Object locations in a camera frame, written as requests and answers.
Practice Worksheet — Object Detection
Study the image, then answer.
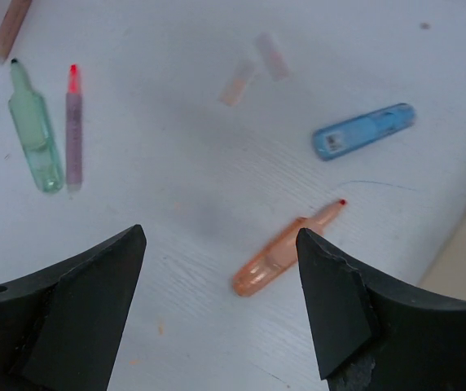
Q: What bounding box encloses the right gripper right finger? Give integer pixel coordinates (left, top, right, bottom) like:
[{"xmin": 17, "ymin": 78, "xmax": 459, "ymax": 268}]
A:
[{"xmin": 297, "ymin": 229, "xmax": 466, "ymax": 390}]

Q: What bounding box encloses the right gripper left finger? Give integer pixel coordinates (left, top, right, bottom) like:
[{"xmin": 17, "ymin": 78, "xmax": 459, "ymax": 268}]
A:
[{"xmin": 0, "ymin": 225, "xmax": 147, "ymax": 390}]

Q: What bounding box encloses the pink highlighter pen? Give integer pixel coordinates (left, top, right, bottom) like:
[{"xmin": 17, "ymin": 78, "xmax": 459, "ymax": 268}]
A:
[{"xmin": 65, "ymin": 64, "xmax": 83, "ymax": 191}]

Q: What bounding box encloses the small orange eraser piece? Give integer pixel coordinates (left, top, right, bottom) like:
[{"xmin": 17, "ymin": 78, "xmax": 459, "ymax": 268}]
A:
[{"xmin": 218, "ymin": 59, "xmax": 256, "ymax": 107}]

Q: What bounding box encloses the orange highlighter pen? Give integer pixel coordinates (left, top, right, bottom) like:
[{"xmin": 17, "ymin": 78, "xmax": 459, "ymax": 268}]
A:
[{"xmin": 0, "ymin": 0, "xmax": 33, "ymax": 64}]

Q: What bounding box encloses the blue highlighter cap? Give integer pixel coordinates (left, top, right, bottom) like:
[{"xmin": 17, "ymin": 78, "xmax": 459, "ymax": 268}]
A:
[{"xmin": 312, "ymin": 103, "xmax": 416, "ymax": 161}]

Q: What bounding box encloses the green highlighter pen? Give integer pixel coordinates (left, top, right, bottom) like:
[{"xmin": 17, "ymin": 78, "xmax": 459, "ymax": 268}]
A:
[{"xmin": 8, "ymin": 58, "xmax": 64, "ymax": 194}]

